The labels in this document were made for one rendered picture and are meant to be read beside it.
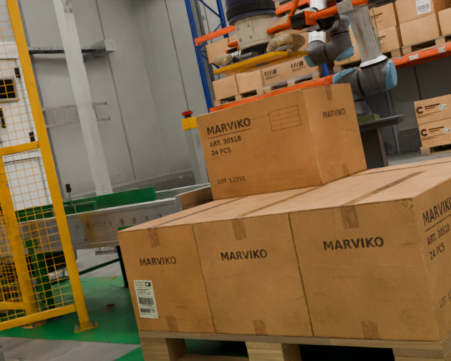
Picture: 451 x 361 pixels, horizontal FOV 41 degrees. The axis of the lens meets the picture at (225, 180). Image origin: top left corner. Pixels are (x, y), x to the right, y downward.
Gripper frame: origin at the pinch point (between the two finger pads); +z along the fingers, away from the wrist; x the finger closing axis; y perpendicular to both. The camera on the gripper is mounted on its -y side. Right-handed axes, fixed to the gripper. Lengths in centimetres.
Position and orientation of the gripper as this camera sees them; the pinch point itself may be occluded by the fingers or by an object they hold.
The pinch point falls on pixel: (308, 18)
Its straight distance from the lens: 272.7
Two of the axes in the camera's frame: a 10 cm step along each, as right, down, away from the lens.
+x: -2.1, -9.8, -0.6
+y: -7.8, 1.3, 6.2
